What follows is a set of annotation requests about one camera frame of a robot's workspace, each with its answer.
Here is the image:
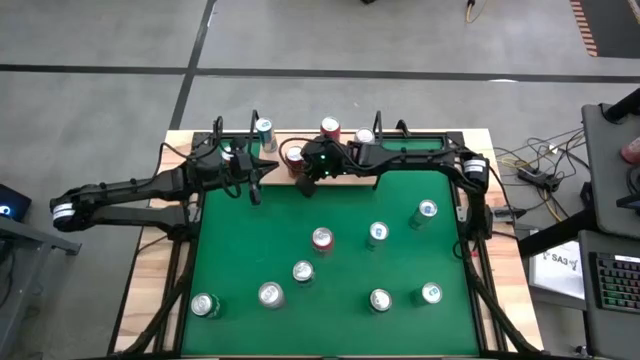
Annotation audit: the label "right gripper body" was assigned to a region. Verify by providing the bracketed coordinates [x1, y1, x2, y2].
[301, 139, 351, 180]

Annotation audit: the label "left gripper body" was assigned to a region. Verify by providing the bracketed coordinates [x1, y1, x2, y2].
[219, 148, 254, 194]

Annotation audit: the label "red can with black label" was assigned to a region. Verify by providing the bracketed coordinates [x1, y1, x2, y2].
[284, 144, 306, 179]

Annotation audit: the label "white and red Spindrift can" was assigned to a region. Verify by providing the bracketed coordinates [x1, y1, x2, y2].
[257, 281, 287, 310]
[353, 126, 376, 151]

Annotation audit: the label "green table mat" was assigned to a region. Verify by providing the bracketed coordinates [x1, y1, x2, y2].
[180, 138, 480, 357]

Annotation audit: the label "black power strip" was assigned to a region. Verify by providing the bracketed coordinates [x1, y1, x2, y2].
[517, 167, 561, 194]

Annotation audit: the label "black device with blue light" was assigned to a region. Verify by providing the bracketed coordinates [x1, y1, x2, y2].
[0, 183, 32, 224]

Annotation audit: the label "black diagonal desk strut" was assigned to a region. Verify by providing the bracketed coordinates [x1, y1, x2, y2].
[517, 207, 601, 259]

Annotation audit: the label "grey metal cart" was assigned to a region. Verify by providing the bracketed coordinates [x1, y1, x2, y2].
[0, 214, 83, 360]

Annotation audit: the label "white SA3 sign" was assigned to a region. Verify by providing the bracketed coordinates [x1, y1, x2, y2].
[528, 239, 586, 301]

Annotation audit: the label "grey desk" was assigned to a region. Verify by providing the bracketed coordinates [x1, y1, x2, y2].
[577, 228, 640, 360]
[581, 102, 640, 239]

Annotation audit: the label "red cup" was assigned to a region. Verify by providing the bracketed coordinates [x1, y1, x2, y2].
[619, 135, 640, 166]

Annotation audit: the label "black orange-striped floor mat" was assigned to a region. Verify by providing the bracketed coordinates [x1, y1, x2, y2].
[568, 0, 640, 58]

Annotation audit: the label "backlit black keyboard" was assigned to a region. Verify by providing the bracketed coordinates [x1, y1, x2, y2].
[588, 251, 640, 315]

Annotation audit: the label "wooden shelf with black frame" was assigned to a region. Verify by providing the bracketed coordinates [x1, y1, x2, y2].
[248, 108, 387, 191]

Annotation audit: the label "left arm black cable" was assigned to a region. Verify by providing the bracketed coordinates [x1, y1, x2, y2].
[159, 115, 224, 201]

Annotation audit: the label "tangled floor cables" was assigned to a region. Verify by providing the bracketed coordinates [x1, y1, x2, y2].
[494, 127, 591, 224]

